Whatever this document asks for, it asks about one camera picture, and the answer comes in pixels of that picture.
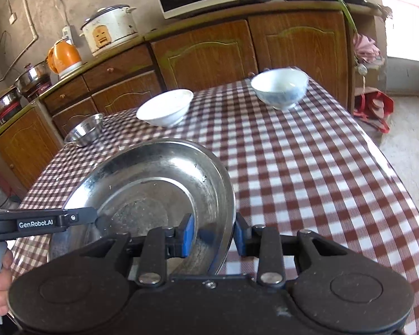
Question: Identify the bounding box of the small steel plate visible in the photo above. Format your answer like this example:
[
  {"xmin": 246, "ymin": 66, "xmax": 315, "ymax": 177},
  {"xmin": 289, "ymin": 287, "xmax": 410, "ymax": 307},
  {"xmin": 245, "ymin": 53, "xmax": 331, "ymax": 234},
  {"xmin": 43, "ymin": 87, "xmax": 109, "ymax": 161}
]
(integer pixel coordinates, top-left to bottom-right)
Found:
[{"xmin": 48, "ymin": 139, "xmax": 236, "ymax": 274}]

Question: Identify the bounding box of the small steel bowl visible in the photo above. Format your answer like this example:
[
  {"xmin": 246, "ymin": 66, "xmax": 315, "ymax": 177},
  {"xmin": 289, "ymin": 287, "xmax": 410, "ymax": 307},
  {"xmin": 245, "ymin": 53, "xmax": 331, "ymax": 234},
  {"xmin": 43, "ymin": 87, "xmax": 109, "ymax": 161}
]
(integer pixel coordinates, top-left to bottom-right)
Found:
[{"xmin": 64, "ymin": 113, "xmax": 104, "ymax": 147}]

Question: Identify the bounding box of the person's left hand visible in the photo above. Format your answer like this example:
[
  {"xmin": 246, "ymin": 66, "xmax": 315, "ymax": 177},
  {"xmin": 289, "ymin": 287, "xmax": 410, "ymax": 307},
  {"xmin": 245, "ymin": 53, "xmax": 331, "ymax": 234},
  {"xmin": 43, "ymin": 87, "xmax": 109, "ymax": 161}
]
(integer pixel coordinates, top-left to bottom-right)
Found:
[{"xmin": 0, "ymin": 250, "xmax": 13, "ymax": 316}]

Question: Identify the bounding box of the red gas cylinder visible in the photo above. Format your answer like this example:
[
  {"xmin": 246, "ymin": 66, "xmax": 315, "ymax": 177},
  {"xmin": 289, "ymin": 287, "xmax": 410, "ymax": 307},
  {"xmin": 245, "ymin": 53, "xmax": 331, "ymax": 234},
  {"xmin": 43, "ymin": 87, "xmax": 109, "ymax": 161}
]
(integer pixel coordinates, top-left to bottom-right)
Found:
[{"xmin": 0, "ymin": 173, "xmax": 14, "ymax": 197}]

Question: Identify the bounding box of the brown checkered tablecloth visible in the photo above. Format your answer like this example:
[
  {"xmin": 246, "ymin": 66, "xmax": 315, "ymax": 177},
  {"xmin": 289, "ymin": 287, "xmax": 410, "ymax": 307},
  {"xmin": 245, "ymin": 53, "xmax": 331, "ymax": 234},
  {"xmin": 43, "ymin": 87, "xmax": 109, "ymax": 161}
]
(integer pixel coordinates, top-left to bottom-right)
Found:
[{"xmin": 22, "ymin": 80, "xmax": 419, "ymax": 334}]

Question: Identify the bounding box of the lidded steel pot left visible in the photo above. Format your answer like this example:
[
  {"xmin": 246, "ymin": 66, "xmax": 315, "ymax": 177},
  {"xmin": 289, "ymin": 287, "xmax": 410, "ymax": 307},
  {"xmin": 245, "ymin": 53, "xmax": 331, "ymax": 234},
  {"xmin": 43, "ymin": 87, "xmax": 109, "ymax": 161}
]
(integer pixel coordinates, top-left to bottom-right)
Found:
[{"xmin": 0, "ymin": 85, "xmax": 22, "ymax": 126}]

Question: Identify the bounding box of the white ceramic bowl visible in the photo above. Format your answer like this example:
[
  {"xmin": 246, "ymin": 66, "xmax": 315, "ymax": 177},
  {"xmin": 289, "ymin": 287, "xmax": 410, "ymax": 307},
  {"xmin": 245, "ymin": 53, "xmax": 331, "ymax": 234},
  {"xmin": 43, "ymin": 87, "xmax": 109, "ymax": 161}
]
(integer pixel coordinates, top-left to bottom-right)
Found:
[{"xmin": 136, "ymin": 88, "xmax": 194, "ymax": 128}]

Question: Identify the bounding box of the steel pot on cooker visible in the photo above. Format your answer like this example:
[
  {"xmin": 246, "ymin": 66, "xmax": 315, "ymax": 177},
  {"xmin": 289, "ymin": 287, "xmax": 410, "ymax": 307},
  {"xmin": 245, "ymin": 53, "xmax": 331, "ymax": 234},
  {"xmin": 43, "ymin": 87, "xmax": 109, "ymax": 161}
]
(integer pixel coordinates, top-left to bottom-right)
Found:
[{"xmin": 14, "ymin": 60, "xmax": 52, "ymax": 102}]

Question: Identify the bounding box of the blue patterned porcelain bowl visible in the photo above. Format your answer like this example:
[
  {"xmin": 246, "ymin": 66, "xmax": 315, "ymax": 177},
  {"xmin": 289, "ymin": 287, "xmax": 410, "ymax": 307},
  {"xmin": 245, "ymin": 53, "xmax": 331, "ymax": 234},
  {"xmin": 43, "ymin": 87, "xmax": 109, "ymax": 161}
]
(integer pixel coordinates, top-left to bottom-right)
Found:
[{"xmin": 250, "ymin": 67, "xmax": 309, "ymax": 111}]

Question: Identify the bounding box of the red paper bag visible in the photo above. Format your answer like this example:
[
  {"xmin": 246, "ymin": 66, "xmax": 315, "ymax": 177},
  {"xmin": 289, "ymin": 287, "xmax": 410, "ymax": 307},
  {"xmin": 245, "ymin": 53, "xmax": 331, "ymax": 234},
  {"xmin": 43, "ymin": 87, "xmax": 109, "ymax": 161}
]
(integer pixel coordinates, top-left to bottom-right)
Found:
[{"xmin": 353, "ymin": 87, "xmax": 394, "ymax": 134}]

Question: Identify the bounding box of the orange electric kettle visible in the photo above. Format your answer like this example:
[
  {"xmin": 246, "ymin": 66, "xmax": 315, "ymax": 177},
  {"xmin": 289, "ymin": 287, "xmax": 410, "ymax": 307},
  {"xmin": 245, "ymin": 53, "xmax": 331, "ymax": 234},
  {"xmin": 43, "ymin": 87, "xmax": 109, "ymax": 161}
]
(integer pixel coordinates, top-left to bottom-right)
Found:
[{"xmin": 46, "ymin": 38, "xmax": 83, "ymax": 80}]

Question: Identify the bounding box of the wooden kitchen cabinet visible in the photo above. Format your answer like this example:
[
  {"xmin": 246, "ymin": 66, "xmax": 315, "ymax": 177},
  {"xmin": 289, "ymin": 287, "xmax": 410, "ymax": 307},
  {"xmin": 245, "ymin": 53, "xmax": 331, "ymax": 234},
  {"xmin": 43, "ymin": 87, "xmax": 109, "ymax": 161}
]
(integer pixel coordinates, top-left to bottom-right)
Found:
[{"xmin": 0, "ymin": 1, "xmax": 381, "ymax": 198}]

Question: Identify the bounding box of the pink cloth on shelf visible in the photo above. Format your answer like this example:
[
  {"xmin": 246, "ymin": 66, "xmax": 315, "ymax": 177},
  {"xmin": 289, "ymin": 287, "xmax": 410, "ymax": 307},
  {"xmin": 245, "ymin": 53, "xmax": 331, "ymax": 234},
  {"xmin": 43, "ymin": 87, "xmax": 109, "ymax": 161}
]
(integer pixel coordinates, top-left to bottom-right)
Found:
[{"xmin": 353, "ymin": 34, "xmax": 384, "ymax": 67}]

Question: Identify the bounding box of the white rice cooker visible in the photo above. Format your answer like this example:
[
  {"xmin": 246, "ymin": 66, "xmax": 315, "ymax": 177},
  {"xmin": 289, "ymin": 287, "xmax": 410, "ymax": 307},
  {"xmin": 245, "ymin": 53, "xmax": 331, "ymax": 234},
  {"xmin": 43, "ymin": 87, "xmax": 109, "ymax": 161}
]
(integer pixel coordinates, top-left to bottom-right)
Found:
[{"xmin": 81, "ymin": 4, "xmax": 138, "ymax": 57}]

